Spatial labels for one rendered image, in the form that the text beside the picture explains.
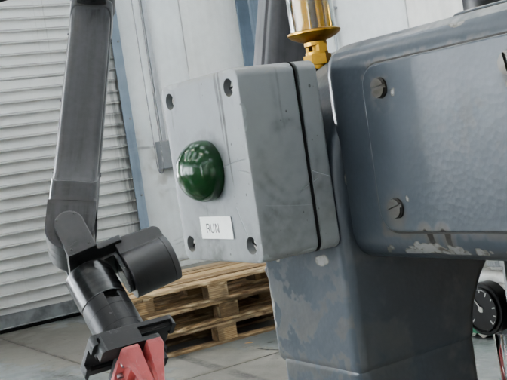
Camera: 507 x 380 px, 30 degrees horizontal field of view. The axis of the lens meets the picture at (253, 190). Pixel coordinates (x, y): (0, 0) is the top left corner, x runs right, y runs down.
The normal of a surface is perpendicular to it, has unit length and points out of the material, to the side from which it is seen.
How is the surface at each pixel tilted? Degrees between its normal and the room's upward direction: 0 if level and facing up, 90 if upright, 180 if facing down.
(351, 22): 90
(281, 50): 75
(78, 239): 60
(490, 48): 90
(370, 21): 90
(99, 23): 68
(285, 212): 90
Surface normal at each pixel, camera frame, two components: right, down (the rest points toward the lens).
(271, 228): 0.53, -0.04
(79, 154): 0.17, -0.52
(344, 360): -0.83, 0.15
